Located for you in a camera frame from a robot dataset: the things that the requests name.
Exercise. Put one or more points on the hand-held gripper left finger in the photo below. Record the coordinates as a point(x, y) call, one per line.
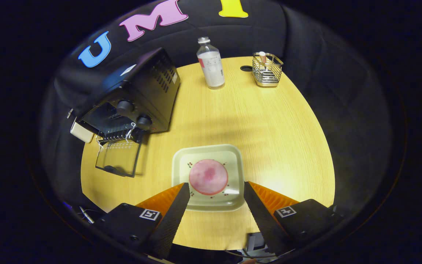
point(172, 220)

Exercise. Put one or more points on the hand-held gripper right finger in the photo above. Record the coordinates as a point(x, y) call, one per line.
point(260, 220)

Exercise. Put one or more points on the pink ham slice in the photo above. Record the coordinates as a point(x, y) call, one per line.
point(208, 176)

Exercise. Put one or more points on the cream square plate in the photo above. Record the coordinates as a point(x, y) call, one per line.
point(211, 152)

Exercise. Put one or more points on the black toaster oven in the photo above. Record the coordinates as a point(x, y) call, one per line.
point(152, 91)

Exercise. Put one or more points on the white pop-up toaster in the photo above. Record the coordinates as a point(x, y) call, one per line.
point(81, 131)

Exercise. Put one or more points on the clear plastic bottle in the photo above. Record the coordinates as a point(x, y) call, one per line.
point(213, 68)

